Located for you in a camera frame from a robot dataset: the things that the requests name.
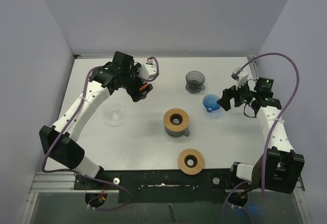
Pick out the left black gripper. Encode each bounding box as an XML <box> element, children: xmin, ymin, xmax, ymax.
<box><xmin>121</xmin><ymin>64</ymin><xmax>152</xmax><ymax>101</ymax></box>

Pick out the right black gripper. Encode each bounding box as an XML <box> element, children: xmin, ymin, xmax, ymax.
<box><xmin>217</xmin><ymin>78</ymin><xmax>258</xmax><ymax>111</ymax></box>

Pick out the wooden dripper ring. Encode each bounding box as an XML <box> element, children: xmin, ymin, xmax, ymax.
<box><xmin>177</xmin><ymin>148</ymin><xmax>205</xmax><ymax>176</ymax></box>
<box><xmin>163</xmin><ymin>108</ymin><xmax>190</xmax><ymax>131</ymax></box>

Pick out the grey glass carafe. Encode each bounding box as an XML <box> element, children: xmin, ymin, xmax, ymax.
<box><xmin>165</xmin><ymin>127</ymin><xmax>190</xmax><ymax>138</ymax></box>

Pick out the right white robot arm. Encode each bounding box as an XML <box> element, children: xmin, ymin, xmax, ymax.
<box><xmin>217</xmin><ymin>77</ymin><xmax>305</xmax><ymax>194</ymax></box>

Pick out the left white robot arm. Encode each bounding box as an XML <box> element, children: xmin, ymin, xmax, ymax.
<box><xmin>39</xmin><ymin>52</ymin><xmax>159</xmax><ymax>189</ymax></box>

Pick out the blue plastic dripper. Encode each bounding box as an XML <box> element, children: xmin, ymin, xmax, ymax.
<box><xmin>202</xmin><ymin>94</ymin><xmax>221</xmax><ymax>113</ymax></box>

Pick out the grey plastic dripper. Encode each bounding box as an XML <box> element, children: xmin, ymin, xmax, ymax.
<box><xmin>185</xmin><ymin>71</ymin><xmax>205</xmax><ymax>94</ymax></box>

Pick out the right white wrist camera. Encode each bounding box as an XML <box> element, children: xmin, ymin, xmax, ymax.
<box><xmin>231</xmin><ymin>68</ymin><xmax>249</xmax><ymax>90</ymax></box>

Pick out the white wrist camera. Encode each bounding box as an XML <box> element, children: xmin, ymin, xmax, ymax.
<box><xmin>231</xmin><ymin>68</ymin><xmax>249</xmax><ymax>90</ymax></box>
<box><xmin>139</xmin><ymin>63</ymin><xmax>159</xmax><ymax>82</ymax></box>

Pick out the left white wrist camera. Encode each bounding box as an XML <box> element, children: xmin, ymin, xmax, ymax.
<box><xmin>139</xmin><ymin>63</ymin><xmax>159</xmax><ymax>82</ymax></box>

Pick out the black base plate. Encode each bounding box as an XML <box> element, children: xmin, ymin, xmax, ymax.
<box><xmin>73</xmin><ymin>169</ymin><xmax>259</xmax><ymax>204</ymax></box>

